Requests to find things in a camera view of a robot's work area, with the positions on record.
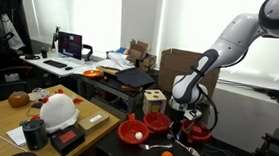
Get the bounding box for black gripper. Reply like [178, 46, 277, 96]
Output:
[166, 108, 187, 144]

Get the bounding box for red block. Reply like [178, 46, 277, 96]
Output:
[191, 124, 204, 135]

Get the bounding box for red plastic bowl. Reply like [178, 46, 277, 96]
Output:
[179, 117, 213, 145]
[141, 110, 173, 135]

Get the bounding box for small white ball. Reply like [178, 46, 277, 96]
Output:
[134, 131, 144, 141]

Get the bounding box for wooden shape sorter box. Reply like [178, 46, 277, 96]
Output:
[142, 87, 169, 117]

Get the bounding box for dark blue plastic lid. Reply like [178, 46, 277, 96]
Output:
[113, 64, 157, 90]

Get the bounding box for large cardboard box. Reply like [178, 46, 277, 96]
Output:
[156, 47, 224, 107]

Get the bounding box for tan cardboard accessory box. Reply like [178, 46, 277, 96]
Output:
[75, 108, 112, 137]

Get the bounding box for small open cardboard box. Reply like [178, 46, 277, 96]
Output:
[125, 38, 159, 74]

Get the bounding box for white paper pile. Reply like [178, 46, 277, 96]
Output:
[104, 50, 136, 73]

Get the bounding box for orange bowl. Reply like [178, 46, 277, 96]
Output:
[81, 69, 105, 81]

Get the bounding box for black box with red label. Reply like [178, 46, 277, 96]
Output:
[47, 122, 88, 156]

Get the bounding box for white office desk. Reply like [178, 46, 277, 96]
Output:
[17, 49, 116, 83]

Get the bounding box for white plush chicken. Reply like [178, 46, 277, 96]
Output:
[29, 86, 85, 138]

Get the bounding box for black curved stand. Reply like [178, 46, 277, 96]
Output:
[81, 42, 95, 63]

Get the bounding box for black computer monitor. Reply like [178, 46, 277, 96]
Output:
[56, 30, 85, 61]

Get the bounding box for black keyboard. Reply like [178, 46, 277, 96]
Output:
[42, 58, 69, 70]

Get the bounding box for black cylinder cup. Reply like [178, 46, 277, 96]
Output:
[20, 116, 51, 153]

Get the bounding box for clear plastic container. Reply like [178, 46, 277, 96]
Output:
[27, 85, 51, 104]

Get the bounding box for white notepad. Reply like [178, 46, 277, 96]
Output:
[5, 124, 29, 148]

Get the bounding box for brown football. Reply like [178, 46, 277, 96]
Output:
[7, 89, 32, 109]

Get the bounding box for black headset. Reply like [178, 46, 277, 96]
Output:
[24, 53, 42, 62]

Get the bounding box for small white box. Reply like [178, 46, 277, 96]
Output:
[3, 71, 22, 85]

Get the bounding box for black mesh office chair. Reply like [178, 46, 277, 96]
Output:
[0, 50, 32, 111]

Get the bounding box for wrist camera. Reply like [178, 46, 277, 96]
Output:
[183, 108, 203, 123]

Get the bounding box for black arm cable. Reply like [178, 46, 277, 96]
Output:
[193, 86, 221, 132]

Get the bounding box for grey floor cables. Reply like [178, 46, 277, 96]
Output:
[203, 142, 242, 156]

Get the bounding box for black camera on tripod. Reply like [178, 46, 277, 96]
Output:
[49, 25, 62, 53]

